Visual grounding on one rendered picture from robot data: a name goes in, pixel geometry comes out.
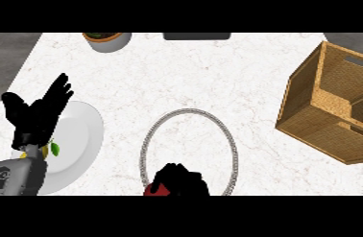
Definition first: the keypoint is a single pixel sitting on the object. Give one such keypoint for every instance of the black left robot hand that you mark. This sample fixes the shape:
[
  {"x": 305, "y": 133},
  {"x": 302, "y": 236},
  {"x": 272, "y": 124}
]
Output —
[{"x": 38, "y": 117}]

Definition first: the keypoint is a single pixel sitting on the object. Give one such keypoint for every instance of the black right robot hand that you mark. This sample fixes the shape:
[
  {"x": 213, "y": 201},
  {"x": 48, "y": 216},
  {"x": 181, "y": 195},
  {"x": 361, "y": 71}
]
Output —
[{"x": 182, "y": 181}]

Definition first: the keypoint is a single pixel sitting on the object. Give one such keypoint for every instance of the red tomato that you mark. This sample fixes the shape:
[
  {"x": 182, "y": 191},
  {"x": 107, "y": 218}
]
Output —
[{"x": 156, "y": 189}]

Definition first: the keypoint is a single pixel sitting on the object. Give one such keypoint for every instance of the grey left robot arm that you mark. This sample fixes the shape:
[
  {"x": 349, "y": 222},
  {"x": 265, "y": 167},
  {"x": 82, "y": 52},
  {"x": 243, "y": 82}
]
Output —
[{"x": 19, "y": 175}]

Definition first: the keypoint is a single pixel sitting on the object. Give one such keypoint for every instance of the brown wicker basket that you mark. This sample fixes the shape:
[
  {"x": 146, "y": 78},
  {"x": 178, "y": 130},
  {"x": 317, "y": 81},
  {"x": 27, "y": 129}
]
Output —
[{"x": 327, "y": 109}]

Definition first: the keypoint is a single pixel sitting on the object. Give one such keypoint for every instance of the yellow lemon with green leaf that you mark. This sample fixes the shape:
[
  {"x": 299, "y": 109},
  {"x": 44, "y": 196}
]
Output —
[{"x": 54, "y": 148}]

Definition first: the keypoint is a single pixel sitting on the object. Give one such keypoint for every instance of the white plate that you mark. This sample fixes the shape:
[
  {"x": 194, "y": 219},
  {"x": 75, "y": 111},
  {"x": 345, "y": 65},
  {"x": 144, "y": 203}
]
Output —
[{"x": 79, "y": 141}]

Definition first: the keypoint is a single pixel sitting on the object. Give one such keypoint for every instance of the grey potted plant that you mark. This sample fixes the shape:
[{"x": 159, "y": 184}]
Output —
[{"x": 109, "y": 41}]

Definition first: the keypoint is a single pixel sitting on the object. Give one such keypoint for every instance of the dark grey flat appliance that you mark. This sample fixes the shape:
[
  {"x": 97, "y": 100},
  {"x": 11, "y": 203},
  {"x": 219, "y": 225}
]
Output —
[{"x": 197, "y": 36}]

